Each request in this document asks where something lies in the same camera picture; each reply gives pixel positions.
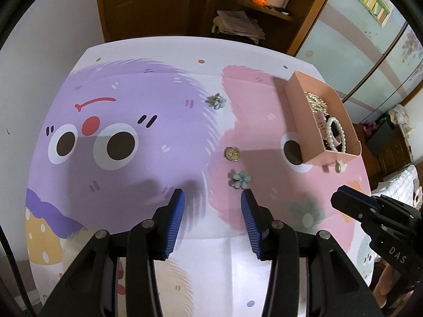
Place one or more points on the colourful wall poster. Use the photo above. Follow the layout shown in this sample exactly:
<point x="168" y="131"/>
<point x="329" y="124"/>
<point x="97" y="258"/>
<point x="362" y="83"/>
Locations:
<point x="371" y="1"/>

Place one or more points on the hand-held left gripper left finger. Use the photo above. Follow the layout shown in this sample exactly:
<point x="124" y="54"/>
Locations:
<point x="175" y="218"/>

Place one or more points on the brown wooden door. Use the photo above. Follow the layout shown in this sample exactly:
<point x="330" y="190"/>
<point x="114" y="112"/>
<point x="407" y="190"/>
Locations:
<point x="148" y="3"/>

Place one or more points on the white crumpled cloth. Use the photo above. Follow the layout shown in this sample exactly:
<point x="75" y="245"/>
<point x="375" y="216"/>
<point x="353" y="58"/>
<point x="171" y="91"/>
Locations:
<point x="400" y="117"/>

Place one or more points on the stack of folded beige cloths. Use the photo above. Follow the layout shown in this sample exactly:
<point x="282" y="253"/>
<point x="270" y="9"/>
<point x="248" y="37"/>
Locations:
<point x="238" y="24"/>

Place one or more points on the pink box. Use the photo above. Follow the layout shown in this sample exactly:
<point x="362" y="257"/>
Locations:
<point x="297" y="122"/>

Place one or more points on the blue flower earring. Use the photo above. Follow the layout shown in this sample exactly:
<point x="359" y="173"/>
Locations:
<point x="239" y="179"/>
<point x="216" y="100"/>

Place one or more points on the dark wooden nightstand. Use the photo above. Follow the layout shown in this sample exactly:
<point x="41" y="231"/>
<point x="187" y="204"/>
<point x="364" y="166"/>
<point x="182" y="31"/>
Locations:
<point x="396" y="161"/>

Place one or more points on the gold leaf brooch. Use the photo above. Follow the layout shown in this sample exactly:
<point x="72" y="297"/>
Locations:
<point x="315" y="104"/>

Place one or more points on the light blue wardrobe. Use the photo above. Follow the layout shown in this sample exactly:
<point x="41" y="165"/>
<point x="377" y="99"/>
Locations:
<point x="357" y="66"/>

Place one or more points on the checked bed blanket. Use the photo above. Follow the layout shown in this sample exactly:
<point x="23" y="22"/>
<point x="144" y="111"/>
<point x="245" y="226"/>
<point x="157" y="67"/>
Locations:
<point x="401" y="180"/>

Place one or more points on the small orange item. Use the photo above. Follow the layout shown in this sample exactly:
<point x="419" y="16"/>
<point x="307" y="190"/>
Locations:
<point x="259" y="1"/>

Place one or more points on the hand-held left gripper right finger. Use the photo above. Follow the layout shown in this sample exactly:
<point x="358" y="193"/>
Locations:
<point x="251" y="224"/>

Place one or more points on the gold coin pendant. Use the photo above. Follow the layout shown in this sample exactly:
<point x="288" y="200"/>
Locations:
<point x="232" y="154"/>

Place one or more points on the black box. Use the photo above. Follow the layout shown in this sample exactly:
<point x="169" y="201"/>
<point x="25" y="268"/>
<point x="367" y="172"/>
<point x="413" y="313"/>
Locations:
<point x="383" y="140"/>

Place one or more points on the cartoon printed tablecloth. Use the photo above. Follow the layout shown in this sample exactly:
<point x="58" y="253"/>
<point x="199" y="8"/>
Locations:
<point x="148" y="82"/>

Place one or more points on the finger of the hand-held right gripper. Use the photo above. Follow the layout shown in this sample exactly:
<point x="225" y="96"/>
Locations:
<point x="358" y="194"/>
<point x="347" y="206"/>

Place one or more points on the brown wooden shelf cabinet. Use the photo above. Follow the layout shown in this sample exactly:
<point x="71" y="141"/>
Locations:
<point x="307" y="13"/>

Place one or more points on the person's right hand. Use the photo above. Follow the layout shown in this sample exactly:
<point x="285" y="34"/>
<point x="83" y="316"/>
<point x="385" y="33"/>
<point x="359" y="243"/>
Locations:
<point x="381" y="284"/>

